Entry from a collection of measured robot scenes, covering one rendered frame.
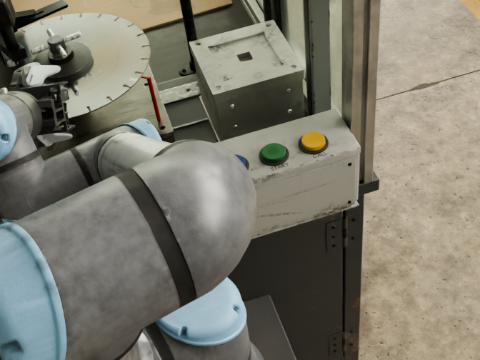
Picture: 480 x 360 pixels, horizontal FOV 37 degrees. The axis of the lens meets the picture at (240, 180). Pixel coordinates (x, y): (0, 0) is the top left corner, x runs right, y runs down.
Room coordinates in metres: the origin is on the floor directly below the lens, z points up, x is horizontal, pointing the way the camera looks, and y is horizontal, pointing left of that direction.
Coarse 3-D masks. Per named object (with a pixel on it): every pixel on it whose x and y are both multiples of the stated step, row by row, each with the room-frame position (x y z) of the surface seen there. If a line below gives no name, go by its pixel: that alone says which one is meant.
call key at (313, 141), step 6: (312, 132) 0.88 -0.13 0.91; (318, 132) 0.88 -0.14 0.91; (306, 138) 0.87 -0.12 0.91; (312, 138) 0.87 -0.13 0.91; (318, 138) 0.87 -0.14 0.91; (324, 138) 0.86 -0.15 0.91; (306, 144) 0.85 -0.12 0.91; (312, 144) 0.85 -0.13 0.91; (318, 144) 0.85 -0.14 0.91; (324, 144) 0.85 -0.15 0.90; (312, 150) 0.85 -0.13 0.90
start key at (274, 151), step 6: (270, 144) 0.87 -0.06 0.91; (276, 144) 0.86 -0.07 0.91; (264, 150) 0.86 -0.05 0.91; (270, 150) 0.85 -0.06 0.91; (276, 150) 0.85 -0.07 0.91; (282, 150) 0.85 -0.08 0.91; (264, 156) 0.84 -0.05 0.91; (270, 156) 0.84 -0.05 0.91; (276, 156) 0.84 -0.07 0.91; (282, 156) 0.84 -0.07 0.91
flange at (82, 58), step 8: (72, 48) 1.15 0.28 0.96; (80, 48) 1.15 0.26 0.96; (88, 48) 1.15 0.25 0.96; (40, 56) 1.14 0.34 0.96; (48, 56) 1.11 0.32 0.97; (56, 56) 1.11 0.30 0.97; (72, 56) 1.12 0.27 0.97; (80, 56) 1.12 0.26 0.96; (88, 56) 1.12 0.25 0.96; (40, 64) 1.12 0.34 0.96; (48, 64) 1.11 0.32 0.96; (56, 64) 1.10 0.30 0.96; (64, 64) 1.10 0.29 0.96; (72, 64) 1.10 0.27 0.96; (80, 64) 1.10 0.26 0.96; (88, 64) 1.10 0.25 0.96; (64, 72) 1.08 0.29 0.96; (72, 72) 1.08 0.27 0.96; (80, 72) 1.08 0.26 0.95; (48, 80) 1.08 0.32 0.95; (56, 80) 1.07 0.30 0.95; (64, 80) 1.07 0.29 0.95
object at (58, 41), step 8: (48, 32) 1.16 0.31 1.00; (80, 32) 1.14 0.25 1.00; (48, 40) 1.12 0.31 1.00; (56, 40) 1.12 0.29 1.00; (64, 40) 1.13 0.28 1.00; (40, 48) 1.11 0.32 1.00; (48, 48) 1.11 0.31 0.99; (56, 48) 1.11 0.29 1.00; (64, 48) 1.12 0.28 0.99; (64, 56) 1.08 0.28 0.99
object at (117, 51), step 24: (48, 24) 1.26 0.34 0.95; (72, 24) 1.25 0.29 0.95; (96, 24) 1.24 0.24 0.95; (120, 24) 1.22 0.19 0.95; (96, 48) 1.16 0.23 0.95; (120, 48) 1.14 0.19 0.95; (144, 48) 1.13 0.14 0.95; (0, 72) 1.12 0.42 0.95; (96, 72) 1.08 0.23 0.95; (120, 72) 1.07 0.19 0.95; (72, 96) 1.02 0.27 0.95; (96, 96) 1.01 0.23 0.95; (120, 96) 1.00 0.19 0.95
